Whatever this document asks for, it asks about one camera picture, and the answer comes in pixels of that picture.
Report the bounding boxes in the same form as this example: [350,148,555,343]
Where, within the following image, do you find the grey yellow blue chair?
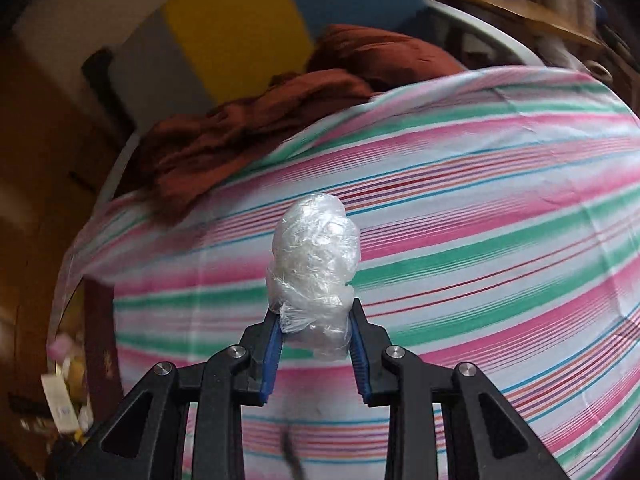
[112,0,426,126]

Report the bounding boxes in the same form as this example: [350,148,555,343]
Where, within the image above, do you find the clear plastic wrap ball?
[267,192,362,361]

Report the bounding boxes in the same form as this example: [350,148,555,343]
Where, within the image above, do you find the dark red crumpled cloth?
[132,24,466,226]

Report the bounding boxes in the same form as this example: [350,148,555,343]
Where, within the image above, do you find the white bed frame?
[422,0,546,68]

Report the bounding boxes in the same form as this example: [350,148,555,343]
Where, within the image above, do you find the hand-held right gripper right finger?
[348,298,571,480]

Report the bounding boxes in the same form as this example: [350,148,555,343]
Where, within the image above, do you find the pink green striped bed sheet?
[52,67,640,480]

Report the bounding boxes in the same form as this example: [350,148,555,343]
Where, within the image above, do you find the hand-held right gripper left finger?
[65,310,286,480]

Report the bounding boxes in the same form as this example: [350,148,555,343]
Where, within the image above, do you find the wooden side table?
[442,0,608,53]

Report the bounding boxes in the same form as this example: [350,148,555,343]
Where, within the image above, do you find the wooden wardrobe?
[0,35,126,461]

